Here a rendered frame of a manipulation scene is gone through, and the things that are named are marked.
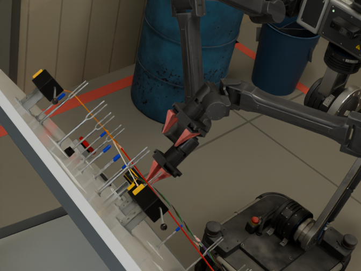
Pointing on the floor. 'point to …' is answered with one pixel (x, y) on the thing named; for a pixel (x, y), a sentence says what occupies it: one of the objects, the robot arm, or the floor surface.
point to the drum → (153, 66)
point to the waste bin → (282, 55)
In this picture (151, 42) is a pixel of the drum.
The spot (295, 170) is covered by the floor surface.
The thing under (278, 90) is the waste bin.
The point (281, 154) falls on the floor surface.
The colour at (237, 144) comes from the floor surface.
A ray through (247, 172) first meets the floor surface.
